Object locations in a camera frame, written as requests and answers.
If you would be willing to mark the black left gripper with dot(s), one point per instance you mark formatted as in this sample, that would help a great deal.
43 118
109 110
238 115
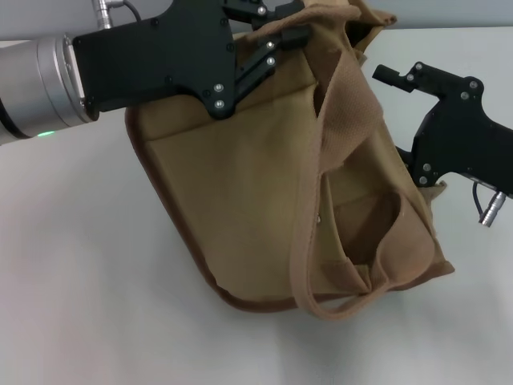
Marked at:
160 60

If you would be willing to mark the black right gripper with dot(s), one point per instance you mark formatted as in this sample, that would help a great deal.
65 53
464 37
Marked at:
469 136

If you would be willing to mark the khaki canvas food bag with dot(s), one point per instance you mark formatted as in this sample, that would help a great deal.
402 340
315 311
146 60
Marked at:
248 192

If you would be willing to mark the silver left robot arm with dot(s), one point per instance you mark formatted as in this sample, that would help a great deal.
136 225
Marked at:
36 88

